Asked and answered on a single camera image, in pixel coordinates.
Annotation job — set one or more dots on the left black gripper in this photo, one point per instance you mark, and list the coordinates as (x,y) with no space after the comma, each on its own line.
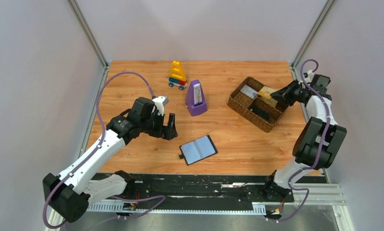
(164,128)

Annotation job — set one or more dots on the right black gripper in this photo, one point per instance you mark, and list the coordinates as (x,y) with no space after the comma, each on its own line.
(289,94)

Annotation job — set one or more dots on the black card holder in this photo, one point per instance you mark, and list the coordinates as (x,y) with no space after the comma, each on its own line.
(197,150)

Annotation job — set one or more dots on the yellow credit card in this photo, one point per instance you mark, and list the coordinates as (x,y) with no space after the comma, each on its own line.
(272,102)

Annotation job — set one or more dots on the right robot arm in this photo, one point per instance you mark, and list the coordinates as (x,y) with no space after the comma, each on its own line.
(318,143)

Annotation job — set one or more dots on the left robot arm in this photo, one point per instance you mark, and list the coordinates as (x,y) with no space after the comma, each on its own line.
(70,193)

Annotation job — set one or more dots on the white card in basket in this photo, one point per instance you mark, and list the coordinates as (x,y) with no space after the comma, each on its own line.
(248,91)

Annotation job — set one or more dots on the brown woven basket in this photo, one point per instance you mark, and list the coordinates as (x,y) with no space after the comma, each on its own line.
(241,104)

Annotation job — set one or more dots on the purple metronome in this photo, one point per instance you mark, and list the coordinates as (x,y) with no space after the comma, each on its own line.
(195,99)

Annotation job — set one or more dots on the colourful toy block car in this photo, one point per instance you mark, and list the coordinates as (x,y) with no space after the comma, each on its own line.
(177,76)

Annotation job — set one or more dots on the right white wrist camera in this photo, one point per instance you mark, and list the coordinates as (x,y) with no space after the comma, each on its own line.
(308,76)

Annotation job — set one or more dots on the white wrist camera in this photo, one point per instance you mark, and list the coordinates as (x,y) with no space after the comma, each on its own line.
(308,76)
(160,103)

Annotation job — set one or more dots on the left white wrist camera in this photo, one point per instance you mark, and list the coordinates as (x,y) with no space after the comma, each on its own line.
(160,103)

